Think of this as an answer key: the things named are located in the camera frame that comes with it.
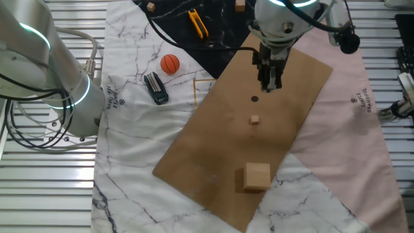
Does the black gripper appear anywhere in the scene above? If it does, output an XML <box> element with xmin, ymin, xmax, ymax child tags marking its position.
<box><xmin>252</xmin><ymin>43</ymin><xmax>290</xmax><ymax>93</ymax></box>

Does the large wooden block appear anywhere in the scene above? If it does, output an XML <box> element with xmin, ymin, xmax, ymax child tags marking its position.
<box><xmin>243</xmin><ymin>162</ymin><xmax>272</xmax><ymax>192</ymax></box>

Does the yellow black cutter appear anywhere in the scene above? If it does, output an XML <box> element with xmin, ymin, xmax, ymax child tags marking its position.
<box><xmin>188</xmin><ymin>8</ymin><xmax>210</xmax><ymax>39</ymax></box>

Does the brown fibreboard sheet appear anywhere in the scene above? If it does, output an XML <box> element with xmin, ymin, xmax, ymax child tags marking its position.
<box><xmin>152</xmin><ymin>32</ymin><xmax>334</xmax><ymax>233</ymax></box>

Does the orange mini basketball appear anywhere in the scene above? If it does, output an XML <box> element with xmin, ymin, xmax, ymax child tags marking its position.
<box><xmin>160</xmin><ymin>54</ymin><xmax>180</xmax><ymax>76</ymax></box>

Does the dark green hex key set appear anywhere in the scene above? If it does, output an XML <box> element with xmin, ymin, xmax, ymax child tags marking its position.
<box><xmin>144</xmin><ymin>71</ymin><xmax>169</xmax><ymax>105</ymax></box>

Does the marble pink black cloth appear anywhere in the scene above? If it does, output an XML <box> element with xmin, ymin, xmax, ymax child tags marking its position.
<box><xmin>90</xmin><ymin>0</ymin><xmax>410</xmax><ymax>233</ymax></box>

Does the thick black camera cable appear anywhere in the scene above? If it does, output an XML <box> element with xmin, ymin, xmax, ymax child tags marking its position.
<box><xmin>280</xmin><ymin>0</ymin><xmax>361</xmax><ymax>55</ymax></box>

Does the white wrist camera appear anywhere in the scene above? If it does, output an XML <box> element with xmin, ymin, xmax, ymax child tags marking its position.
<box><xmin>318</xmin><ymin>0</ymin><xmax>350</xmax><ymax>46</ymax></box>

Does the grey camera on black clamp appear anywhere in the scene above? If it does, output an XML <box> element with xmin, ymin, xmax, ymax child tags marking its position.
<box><xmin>377</xmin><ymin>72</ymin><xmax>414</xmax><ymax>119</ymax></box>

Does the grey cable with metal connector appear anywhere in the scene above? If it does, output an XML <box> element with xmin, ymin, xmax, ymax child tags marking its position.
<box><xmin>54</xmin><ymin>27</ymin><xmax>100</xmax><ymax>81</ymax></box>

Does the black base cable bundle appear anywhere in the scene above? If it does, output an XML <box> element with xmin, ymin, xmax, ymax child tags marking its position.
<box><xmin>0</xmin><ymin>72</ymin><xmax>74</xmax><ymax>150</ymax></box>

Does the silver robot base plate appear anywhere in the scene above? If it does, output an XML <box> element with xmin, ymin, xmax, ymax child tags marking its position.
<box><xmin>43</xmin><ymin>106</ymin><xmax>98</xmax><ymax>146</ymax></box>

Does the white base cable bundle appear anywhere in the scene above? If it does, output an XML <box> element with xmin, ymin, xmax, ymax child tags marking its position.
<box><xmin>5</xmin><ymin>96</ymin><xmax>98</xmax><ymax>153</ymax></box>

